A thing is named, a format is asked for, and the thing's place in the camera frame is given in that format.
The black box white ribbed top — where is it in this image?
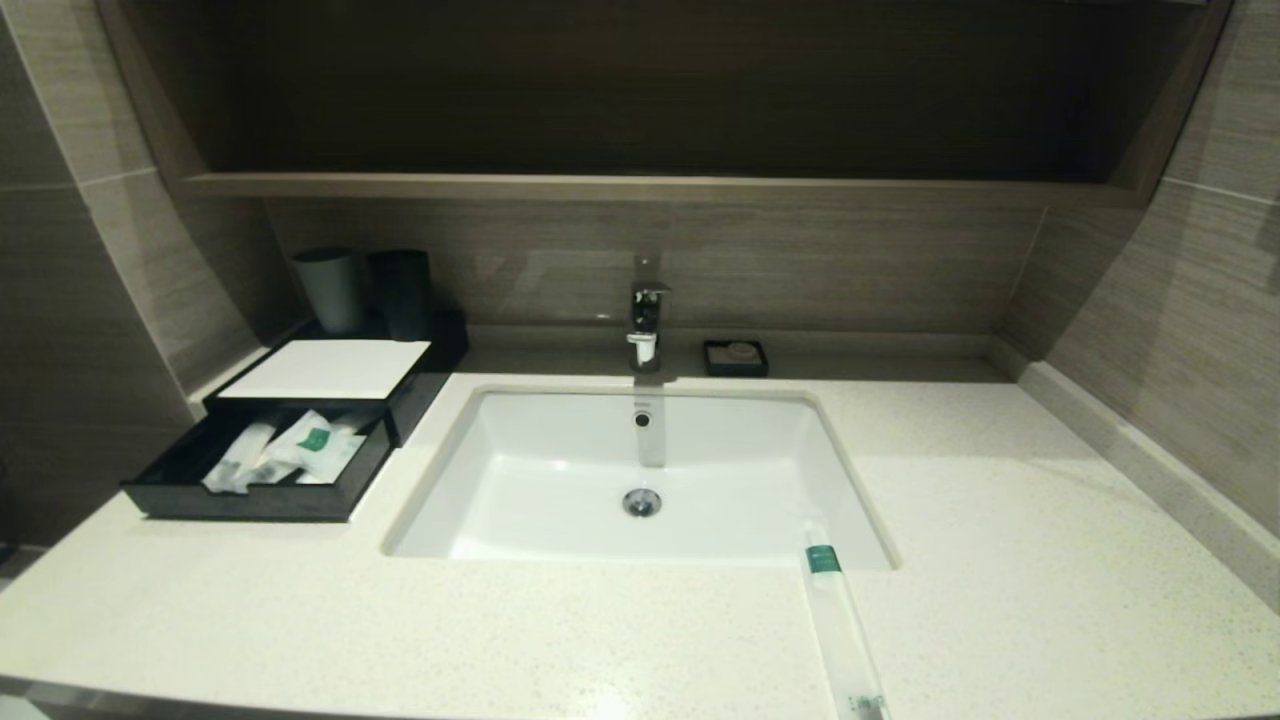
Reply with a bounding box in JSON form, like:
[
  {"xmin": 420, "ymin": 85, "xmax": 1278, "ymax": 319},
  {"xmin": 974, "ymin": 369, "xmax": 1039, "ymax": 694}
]
[{"xmin": 200, "ymin": 308, "xmax": 469, "ymax": 448}]

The small green label packet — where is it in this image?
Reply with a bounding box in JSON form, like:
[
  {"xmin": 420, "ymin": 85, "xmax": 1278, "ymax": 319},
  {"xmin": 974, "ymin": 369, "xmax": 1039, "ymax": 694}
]
[{"xmin": 298, "ymin": 445, "xmax": 367, "ymax": 487}]

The wooden wall shelf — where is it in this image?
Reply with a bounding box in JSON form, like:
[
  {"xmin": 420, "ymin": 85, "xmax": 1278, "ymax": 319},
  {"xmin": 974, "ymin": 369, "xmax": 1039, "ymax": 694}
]
[{"xmin": 95, "ymin": 0, "xmax": 1236, "ymax": 209}]

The chrome faucet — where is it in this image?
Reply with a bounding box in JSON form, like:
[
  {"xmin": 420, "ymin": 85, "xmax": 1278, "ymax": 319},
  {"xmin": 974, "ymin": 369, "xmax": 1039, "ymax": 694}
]
[{"xmin": 626, "ymin": 255, "xmax": 673, "ymax": 373}]

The white sink basin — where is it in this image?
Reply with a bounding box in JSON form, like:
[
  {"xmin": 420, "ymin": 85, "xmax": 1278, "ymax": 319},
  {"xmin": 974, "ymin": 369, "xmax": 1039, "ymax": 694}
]
[{"xmin": 380, "ymin": 385, "xmax": 901, "ymax": 573}]

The long plain frosted packet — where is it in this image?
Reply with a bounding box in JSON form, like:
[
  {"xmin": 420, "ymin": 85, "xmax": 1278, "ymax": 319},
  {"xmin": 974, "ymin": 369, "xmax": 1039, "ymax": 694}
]
[{"xmin": 245, "ymin": 414, "xmax": 377, "ymax": 489}]

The black glossy drawer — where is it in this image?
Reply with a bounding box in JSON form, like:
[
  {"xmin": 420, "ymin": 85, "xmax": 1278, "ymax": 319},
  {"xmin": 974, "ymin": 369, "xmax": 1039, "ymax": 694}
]
[{"xmin": 120, "ymin": 402, "xmax": 397, "ymax": 523}]

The dark tumbler cup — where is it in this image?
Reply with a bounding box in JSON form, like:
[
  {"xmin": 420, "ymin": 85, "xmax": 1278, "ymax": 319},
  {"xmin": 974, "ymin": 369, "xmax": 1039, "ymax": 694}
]
[{"xmin": 367, "ymin": 249, "xmax": 435, "ymax": 342}]

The black soap dish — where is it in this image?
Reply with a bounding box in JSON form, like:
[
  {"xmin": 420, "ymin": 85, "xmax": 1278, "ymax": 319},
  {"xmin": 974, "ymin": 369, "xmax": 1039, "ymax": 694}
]
[{"xmin": 703, "ymin": 339, "xmax": 770, "ymax": 378}]

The grey cup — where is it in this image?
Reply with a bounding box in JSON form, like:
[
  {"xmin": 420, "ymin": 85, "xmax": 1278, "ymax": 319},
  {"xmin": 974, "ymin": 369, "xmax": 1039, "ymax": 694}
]
[{"xmin": 292, "ymin": 248, "xmax": 368, "ymax": 336}]

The long green label packet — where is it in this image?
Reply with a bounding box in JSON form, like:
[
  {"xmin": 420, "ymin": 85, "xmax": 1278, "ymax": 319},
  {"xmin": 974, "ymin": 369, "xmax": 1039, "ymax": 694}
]
[{"xmin": 803, "ymin": 520, "xmax": 893, "ymax": 720}]

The long dental kit packet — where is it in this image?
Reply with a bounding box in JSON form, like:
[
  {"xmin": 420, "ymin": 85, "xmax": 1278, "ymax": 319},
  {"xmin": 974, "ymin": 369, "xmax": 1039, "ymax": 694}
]
[{"xmin": 202, "ymin": 420, "xmax": 277, "ymax": 495}]

